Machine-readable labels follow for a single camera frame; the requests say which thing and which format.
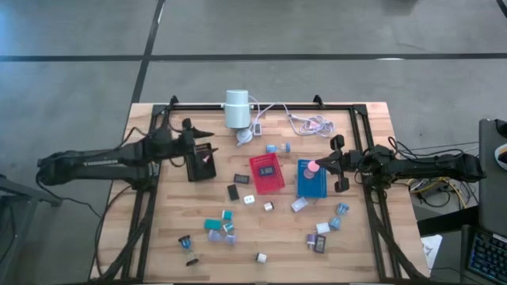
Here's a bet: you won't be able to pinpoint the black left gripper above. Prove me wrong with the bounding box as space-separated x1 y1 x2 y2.
173 118 219 159

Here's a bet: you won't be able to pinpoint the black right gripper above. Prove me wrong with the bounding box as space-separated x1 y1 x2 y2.
316 134 360 194

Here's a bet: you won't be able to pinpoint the pink hourglass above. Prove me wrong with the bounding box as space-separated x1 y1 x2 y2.
303 159 321 179

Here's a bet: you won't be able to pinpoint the white rectangular box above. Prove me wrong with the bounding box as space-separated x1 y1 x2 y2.
291 196 310 213

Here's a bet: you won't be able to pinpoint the black hourglass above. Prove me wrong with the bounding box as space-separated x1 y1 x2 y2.
177 234 200 267

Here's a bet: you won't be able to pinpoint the blue plastic basket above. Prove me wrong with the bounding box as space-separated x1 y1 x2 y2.
296 158 328 199

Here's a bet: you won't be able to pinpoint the black plastic basket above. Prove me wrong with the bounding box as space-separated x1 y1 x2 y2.
185 142 217 182

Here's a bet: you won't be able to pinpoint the white cylindrical lamp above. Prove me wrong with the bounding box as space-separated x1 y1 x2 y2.
224 89 253 130

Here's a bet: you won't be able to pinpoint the red plastic basket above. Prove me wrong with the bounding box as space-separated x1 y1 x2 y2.
248 152 286 196

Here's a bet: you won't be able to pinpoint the purple and white device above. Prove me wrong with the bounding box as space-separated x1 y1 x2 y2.
313 234 328 254

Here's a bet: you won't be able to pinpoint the white paper sheet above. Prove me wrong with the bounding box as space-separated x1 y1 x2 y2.
420 234 444 270

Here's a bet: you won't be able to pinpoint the black operator desk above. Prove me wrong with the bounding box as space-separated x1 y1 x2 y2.
459 118 507 285

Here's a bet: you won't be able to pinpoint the white orange desk object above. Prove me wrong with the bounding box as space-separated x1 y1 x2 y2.
494 142 507 172

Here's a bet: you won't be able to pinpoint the backlit computer keyboard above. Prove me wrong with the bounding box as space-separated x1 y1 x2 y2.
467 231 507 284

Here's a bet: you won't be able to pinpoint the grey side table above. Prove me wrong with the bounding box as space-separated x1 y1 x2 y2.
0 173 64 285

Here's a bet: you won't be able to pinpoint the coiled white cable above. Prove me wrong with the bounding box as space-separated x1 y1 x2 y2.
288 113 337 139

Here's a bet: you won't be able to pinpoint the white round cable puck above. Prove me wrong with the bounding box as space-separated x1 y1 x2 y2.
236 128 254 147

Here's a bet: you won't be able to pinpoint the black aluminium rig frame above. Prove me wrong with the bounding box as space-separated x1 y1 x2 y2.
118 94 421 285

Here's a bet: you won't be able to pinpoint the thin white lamp cable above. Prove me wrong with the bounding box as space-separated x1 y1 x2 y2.
237 94 296 148

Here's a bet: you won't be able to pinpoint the tangled floor cables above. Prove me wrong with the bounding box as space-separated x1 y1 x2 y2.
407 173 480 209

